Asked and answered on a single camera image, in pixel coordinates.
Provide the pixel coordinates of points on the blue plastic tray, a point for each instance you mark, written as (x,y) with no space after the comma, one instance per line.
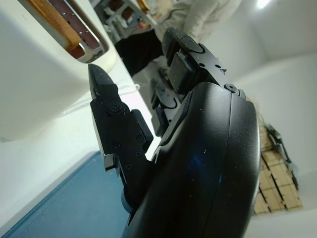
(62,198)

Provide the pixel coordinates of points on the cluttered white shelf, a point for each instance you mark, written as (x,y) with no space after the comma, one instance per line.
(128,17)

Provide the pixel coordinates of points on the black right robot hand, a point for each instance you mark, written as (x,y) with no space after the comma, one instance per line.
(198,161)

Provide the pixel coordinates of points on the person in white jacket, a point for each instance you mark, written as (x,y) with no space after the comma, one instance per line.
(210,15)

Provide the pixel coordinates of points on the white two-slot toaster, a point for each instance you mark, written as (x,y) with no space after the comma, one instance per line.
(37,86)

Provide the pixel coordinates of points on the toast slice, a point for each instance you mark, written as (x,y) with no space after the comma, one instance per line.
(54,22)

